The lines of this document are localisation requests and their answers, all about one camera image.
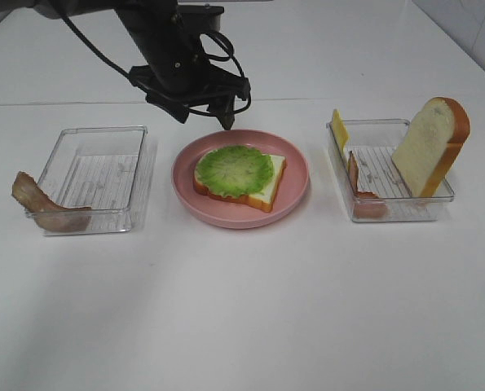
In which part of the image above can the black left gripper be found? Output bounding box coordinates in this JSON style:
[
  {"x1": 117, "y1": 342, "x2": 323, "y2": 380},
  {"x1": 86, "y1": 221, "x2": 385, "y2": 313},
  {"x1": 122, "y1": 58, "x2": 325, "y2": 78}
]
[{"x1": 128, "y1": 40, "x2": 251, "y2": 130}]

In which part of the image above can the green lettuce leaf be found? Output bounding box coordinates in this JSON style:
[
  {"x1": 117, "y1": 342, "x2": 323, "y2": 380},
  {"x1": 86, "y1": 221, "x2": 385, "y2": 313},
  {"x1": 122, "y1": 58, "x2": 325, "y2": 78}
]
[{"x1": 194, "y1": 145, "x2": 278, "y2": 198}]

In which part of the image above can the bread slice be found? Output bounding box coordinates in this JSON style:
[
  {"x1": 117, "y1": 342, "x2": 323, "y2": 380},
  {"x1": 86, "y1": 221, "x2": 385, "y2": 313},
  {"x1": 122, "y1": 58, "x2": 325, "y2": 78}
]
[
  {"x1": 391, "y1": 97, "x2": 470, "y2": 198},
  {"x1": 193, "y1": 154, "x2": 287, "y2": 213}
]

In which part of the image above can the yellow cheese slice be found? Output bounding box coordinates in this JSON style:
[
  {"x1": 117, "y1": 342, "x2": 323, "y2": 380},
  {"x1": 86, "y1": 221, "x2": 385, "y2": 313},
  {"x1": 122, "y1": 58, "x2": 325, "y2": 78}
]
[{"x1": 331, "y1": 109, "x2": 349, "y2": 162}]

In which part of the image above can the brown bacon strip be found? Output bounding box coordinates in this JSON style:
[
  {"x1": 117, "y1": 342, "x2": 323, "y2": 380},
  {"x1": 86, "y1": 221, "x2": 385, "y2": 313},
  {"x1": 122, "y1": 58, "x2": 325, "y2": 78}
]
[{"x1": 11, "y1": 171, "x2": 91, "y2": 233}]

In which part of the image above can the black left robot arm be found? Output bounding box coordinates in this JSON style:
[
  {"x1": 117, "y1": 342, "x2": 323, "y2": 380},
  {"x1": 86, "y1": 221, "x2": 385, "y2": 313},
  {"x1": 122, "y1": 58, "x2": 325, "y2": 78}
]
[{"x1": 32, "y1": 1, "x2": 251, "y2": 130}]

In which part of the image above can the pink round plate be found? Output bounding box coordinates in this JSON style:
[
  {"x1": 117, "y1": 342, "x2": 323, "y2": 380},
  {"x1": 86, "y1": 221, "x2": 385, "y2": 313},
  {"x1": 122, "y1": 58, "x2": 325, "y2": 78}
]
[{"x1": 172, "y1": 130, "x2": 310, "y2": 229}]

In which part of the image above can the clear left plastic tray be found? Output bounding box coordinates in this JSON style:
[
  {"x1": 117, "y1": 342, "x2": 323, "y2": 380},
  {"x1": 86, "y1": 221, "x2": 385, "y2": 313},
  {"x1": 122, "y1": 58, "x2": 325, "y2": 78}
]
[{"x1": 25, "y1": 126, "x2": 157, "y2": 236}]

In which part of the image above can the clear plastic tray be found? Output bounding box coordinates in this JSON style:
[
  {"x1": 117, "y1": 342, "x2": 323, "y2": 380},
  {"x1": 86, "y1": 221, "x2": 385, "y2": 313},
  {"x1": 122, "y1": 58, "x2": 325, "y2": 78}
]
[
  {"x1": 327, "y1": 118, "x2": 455, "y2": 222},
  {"x1": 25, "y1": 126, "x2": 157, "y2": 236}
]

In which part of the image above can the clear right plastic tray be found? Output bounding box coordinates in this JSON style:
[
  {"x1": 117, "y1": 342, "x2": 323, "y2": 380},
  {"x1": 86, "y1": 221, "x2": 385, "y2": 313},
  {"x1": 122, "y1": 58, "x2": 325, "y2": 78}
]
[{"x1": 327, "y1": 118, "x2": 455, "y2": 222}]

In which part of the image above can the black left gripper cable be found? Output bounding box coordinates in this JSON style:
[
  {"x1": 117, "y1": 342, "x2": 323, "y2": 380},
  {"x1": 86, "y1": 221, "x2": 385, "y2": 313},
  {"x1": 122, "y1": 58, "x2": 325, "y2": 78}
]
[{"x1": 52, "y1": 0, "x2": 254, "y2": 117}]

